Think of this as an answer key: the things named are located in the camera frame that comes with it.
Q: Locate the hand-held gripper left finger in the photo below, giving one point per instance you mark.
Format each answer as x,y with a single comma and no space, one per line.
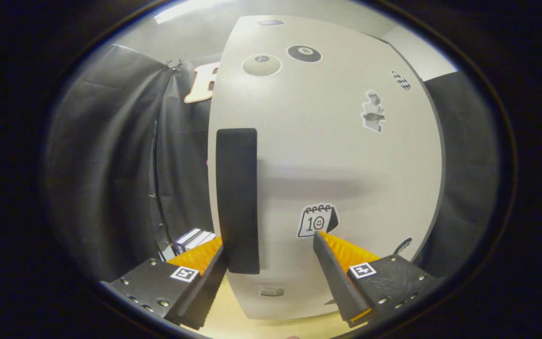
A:
207,289

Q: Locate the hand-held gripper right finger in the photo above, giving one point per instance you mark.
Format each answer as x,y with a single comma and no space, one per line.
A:
337,287

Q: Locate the black backdrop cloth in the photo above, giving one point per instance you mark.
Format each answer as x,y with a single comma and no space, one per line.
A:
101,165

